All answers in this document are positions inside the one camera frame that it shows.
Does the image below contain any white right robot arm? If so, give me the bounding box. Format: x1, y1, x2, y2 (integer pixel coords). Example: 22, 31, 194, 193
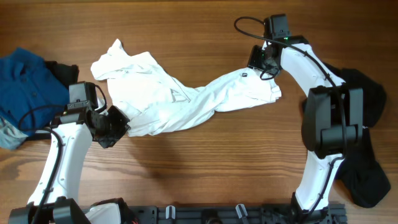
248, 14, 363, 223

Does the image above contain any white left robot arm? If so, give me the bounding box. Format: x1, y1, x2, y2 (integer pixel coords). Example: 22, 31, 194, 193
8, 82, 134, 223

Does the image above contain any white t-shirt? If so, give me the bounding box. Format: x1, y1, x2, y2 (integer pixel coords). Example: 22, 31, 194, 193
91, 40, 282, 137

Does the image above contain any folded blue shirt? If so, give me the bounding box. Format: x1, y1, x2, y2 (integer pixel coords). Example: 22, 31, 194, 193
1, 48, 69, 136

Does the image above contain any folded light grey garment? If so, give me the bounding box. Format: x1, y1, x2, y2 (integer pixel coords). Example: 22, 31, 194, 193
0, 118, 28, 151

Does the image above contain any black t-shirt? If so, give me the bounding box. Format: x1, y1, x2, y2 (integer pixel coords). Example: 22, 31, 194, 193
301, 62, 392, 208

